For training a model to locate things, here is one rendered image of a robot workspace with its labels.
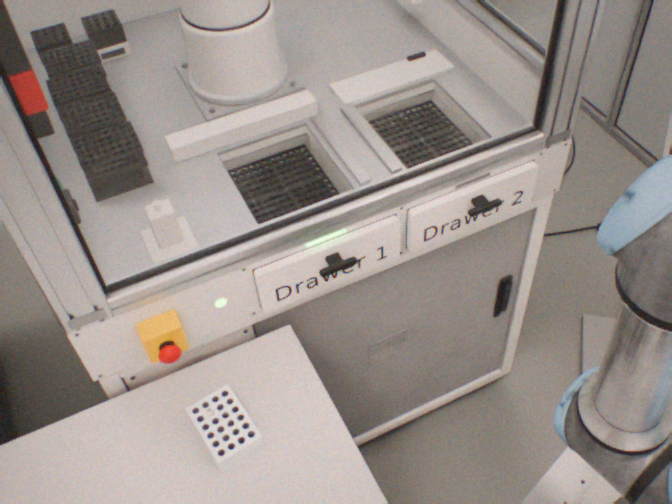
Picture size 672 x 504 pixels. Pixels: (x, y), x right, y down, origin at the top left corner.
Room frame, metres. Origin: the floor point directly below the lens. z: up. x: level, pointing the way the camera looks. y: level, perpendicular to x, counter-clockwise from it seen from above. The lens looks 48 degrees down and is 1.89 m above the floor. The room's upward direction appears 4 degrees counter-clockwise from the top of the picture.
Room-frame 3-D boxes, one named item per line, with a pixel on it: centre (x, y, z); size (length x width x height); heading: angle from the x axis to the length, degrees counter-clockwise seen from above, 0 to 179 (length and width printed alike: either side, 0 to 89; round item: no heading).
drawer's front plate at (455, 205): (1.00, -0.26, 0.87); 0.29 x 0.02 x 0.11; 113
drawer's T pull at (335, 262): (0.85, 0.02, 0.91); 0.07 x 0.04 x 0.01; 113
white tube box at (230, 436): (0.60, 0.23, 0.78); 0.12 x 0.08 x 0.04; 31
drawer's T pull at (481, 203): (0.97, -0.27, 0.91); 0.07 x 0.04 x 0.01; 113
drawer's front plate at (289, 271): (0.87, 0.03, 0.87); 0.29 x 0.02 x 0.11; 113
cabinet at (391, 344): (1.33, 0.17, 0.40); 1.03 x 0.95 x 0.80; 113
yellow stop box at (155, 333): (0.73, 0.32, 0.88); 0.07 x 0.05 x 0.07; 113
